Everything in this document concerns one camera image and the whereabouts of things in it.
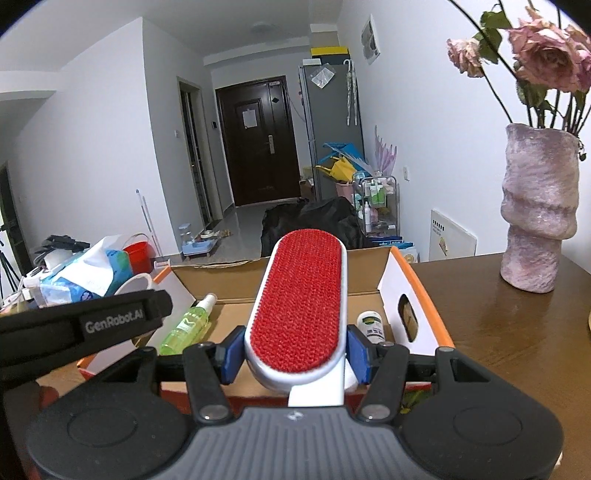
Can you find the red and white lint brush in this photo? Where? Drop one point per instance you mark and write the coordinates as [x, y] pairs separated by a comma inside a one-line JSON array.
[[300, 300]]

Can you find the clear plastic bag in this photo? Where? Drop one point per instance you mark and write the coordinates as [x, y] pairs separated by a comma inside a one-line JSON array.
[[322, 77]]

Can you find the grey refrigerator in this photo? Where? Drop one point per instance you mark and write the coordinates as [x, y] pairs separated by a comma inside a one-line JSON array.
[[330, 115]]

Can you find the white electrical panel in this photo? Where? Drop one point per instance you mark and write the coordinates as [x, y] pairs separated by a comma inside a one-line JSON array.
[[371, 39]]

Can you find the blue pet feeder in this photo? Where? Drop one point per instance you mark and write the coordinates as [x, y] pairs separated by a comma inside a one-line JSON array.
[[196, 244]]

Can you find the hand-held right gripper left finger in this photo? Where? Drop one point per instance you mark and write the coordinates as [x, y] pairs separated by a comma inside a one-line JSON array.
[[232, 355]]

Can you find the white flat board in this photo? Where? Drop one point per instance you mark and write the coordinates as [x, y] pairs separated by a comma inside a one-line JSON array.
[[455, 237]]

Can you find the dark side door frame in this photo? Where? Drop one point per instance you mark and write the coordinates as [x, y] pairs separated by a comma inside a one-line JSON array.
[[194, 152]]

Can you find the round ceiling lamp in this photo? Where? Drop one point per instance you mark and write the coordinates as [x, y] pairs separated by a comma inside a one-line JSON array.
[[264, 28]]

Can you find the blue plastic dustpan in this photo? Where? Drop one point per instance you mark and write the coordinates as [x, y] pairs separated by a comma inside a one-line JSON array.
[[344, 150]]

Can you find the folded translucent umbrella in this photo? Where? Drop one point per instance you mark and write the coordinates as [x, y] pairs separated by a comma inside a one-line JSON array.
[[351, 92]]

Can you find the black tripod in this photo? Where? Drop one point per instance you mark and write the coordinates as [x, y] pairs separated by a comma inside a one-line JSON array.
[[7, 267]]

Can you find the bunch of dried pink roses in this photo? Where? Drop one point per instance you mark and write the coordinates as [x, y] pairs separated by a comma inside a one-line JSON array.
[[540, 60]]

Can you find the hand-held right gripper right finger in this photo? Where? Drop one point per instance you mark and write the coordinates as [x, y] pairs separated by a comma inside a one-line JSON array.
[[359, 357]]

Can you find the yellow box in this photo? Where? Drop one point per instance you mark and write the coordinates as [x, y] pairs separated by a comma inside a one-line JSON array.
[[330, 50]]

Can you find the metal trolley cart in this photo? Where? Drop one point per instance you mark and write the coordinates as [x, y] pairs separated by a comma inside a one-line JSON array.
[[376, 198]]

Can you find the purple feather wings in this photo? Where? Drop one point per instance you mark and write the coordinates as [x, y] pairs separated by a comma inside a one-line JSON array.
[[385, 154]]

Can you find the black bag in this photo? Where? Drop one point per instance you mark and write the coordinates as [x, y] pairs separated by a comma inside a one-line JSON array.
[[286, 221]]

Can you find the white tape roll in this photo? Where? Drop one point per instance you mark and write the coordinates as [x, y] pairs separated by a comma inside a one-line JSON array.
[[134, 280]]

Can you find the white paper notice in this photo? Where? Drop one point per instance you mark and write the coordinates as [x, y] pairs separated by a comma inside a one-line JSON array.
[[250, 119]]

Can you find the pink bucket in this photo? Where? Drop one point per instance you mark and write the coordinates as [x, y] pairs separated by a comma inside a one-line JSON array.
[[345, 190]]

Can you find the dark brown entrance door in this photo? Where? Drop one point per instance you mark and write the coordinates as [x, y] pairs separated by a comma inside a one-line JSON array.
[[258, 157]]

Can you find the white mop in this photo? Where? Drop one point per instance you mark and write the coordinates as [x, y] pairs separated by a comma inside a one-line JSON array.
[[147, 221]]

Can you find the green spray bottle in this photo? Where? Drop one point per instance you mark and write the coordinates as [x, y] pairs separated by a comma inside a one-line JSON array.
[[187, 325]]

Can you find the blue tissue pack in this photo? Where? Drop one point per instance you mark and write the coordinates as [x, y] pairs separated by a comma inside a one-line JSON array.
[[117, 272]]

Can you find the red bucket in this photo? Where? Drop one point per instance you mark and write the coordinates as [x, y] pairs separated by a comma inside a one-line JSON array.
[[138, 256]]

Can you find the blue and white package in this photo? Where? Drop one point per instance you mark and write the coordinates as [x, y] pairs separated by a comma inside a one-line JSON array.
[[392, 242]]

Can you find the orange cardboard box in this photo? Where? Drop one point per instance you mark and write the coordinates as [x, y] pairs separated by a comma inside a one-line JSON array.
[[203, 279]]

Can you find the white bottle with green label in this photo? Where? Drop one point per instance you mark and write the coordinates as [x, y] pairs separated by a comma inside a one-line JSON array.
[[371, 327]]

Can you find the pink textured vase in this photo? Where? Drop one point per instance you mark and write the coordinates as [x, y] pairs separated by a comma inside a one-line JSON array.
[[538, 207]]

